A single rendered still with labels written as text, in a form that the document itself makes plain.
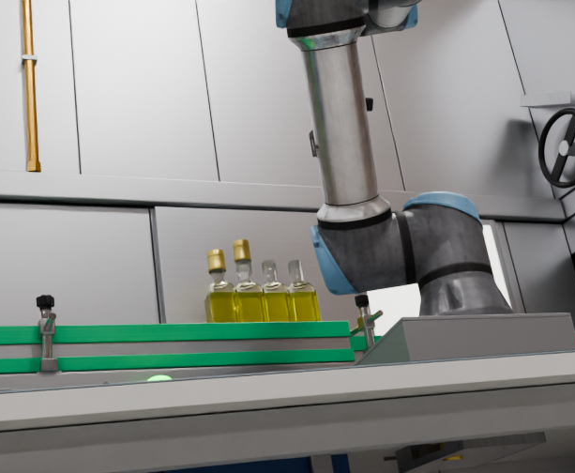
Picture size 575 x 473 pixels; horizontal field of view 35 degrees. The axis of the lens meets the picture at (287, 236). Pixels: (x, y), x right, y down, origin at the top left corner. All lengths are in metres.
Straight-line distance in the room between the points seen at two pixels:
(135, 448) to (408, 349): 0.38
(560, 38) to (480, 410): 1.55
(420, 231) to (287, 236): 0.73
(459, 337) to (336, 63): 0.43
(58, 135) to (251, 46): 0.58
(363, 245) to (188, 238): 0.69
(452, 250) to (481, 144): 1.19
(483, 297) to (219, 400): 0.44
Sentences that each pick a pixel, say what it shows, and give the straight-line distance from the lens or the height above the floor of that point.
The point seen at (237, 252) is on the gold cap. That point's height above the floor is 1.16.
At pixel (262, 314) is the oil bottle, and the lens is 1.81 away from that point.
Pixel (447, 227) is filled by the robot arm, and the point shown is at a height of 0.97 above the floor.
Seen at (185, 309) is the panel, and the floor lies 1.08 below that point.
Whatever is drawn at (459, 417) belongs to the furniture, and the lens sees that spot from 1.29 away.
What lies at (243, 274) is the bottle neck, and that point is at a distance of 1.84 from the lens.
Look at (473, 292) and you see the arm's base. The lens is 1.36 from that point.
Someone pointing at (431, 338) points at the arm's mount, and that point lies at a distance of 1.26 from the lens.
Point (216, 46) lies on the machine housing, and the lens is 2.32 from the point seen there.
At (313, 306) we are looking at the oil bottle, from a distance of 1.86.
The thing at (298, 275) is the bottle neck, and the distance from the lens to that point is 1.89.
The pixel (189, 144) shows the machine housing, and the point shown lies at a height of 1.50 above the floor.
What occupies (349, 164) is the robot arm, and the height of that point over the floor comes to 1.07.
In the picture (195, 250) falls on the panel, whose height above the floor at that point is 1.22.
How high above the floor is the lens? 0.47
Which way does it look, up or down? 22 degrees up
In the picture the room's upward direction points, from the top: 9 degrees counter-clockwise
